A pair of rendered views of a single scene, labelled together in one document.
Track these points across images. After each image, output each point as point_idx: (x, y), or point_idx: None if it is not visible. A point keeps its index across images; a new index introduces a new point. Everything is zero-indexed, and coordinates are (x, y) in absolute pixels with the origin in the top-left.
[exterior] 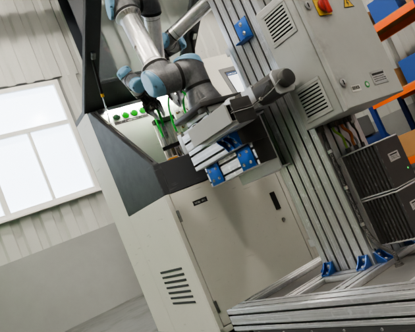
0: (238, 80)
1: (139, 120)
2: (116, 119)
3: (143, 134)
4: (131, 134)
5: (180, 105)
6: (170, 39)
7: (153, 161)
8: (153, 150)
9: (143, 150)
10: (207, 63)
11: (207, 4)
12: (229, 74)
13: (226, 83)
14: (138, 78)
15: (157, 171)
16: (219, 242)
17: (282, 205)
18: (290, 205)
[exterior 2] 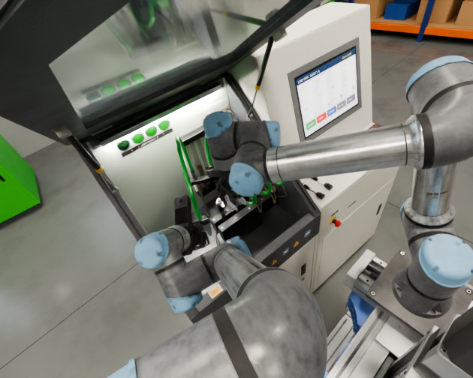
0: (308, 91)
1: (160, 140)
2: (125, 149)
3: (164, 158)
4: (147, 163)
5: (236, 206)
6: (266, 183)
7: (191, 309)
8: (176, 175)
9: (164, 178)
10: (276, 61)
11: (402, 165)
12: (299, 82)
13: (291, 100)
14: (187, 303)
15: (196, 320)
16: None
17: (307, 268)
18: (313, 265)
